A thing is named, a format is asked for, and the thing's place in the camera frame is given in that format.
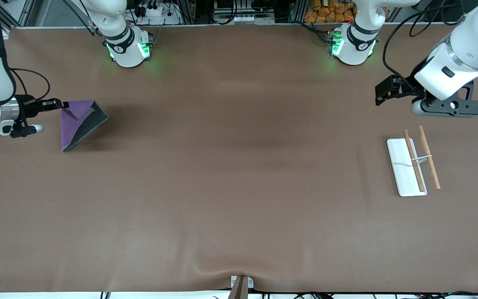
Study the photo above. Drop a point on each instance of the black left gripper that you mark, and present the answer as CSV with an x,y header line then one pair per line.
x,y
405,86

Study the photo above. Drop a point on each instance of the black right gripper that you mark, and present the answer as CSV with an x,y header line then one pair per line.
x,y
28,106

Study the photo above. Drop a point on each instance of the purple and grey towel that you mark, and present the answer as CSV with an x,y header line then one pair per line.
x,y
73,124

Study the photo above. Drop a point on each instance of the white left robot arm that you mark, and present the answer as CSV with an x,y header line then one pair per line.
x,y
471,45

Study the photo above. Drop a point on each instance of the wooden chopsticks pair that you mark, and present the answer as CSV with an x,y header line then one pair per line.
x,y
405,174

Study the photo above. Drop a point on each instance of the orange packaged items pile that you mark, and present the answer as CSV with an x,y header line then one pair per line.
x,y
326,12

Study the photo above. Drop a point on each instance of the white power strip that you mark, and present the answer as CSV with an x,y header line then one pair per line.
x,y
156,11

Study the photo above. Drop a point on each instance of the white terminal block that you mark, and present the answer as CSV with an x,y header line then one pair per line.
x,y
247,18

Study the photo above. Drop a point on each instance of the brown table mat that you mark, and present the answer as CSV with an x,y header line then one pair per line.
x,y
222,166

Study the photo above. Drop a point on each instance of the aluminium frame strut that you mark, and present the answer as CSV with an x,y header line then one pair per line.
x,y
15,12

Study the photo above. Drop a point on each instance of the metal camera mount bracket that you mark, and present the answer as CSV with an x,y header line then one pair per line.
x,y
241,288

